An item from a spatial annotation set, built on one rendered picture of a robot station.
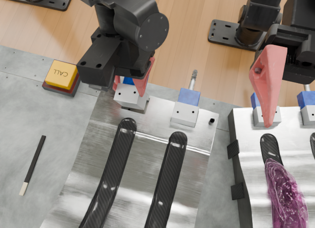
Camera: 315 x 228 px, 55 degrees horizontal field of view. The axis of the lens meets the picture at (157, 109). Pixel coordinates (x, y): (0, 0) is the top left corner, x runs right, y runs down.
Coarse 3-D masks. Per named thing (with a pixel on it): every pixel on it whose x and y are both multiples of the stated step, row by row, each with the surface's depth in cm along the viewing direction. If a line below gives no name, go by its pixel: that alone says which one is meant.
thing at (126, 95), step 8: (128, 80) 61; (120, 88) 60; (128, 88) 59; (120, 96) 59; (128, 96) 59; (136, 96) 58; (144, 96) 62; (120, 104) 62; (128, 104) 60; (136, 104) 58; (144, 104) 63
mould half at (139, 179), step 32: (96, 128) 63; (160, 128) 62; (192, 128) 62; (96, 160) 61; (128, 160) 60; (160, 160) 60; (192, 160) 60; (64, 192) 57; (128, 192) 58; (192, 192) 58; (64, 224) 53; (128, 224) 54; (192, 224) 56
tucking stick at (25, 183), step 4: (44, 136) 71; (40, 140) 70; (44, 140) 70; (40, 144) 70; (40, 148) 70; (36, 152) 69; (36, 156) 69; (32, 160) 69; (36, 160) 69; (32, 164) 68; (32, 168) 68; (28, 172) 68; (28, 176) 67; (24, 180) 67; (28, 180) 67; (24, 184) 67; (24, 188) 66; (20, 192) 66; (24, 192) 66
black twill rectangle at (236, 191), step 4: (236, 184) 64; (240, 184) 61; (232, 188) 66; (236, 188) 63; (240, 188) 61; (232, 192) 66; (236, 192) 63; (240, 192) 61; (232, 196) 66; (236, 196) 63; (240, 196) 61; (244, 196) 60
